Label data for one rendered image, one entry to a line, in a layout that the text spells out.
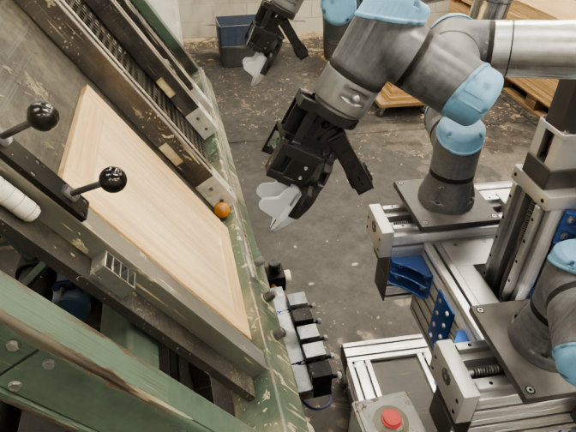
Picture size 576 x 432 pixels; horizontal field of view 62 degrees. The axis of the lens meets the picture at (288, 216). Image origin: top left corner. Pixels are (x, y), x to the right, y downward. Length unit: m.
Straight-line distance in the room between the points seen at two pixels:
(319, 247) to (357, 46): 2.24
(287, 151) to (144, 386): 0.36
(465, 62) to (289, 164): 0.24
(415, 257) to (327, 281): 1.23
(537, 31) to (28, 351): 0.72
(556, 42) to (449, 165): 0.61
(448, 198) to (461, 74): 0.75
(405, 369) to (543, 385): 1.04
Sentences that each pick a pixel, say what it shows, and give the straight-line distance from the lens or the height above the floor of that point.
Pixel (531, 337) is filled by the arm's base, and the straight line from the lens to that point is 1.03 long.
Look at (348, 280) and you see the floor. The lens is 2.59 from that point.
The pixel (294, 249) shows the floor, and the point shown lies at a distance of 2.76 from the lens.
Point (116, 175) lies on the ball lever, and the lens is 0.70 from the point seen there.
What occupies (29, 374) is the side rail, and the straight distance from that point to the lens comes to 0.65.
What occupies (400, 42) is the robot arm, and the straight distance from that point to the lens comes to 0.59.
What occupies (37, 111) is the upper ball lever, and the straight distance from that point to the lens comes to 0.67.
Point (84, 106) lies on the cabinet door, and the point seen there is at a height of 1.37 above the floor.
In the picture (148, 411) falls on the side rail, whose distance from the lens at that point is 0.72.
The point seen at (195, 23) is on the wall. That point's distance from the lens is 6.34.
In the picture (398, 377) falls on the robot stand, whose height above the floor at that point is 0.21.
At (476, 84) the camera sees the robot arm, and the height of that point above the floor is 1.59.
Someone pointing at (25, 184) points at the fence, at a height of 1.43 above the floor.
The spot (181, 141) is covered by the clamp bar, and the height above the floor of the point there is 1.15.
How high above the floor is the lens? 1.80
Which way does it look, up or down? 37 degrees down
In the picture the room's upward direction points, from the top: straight up
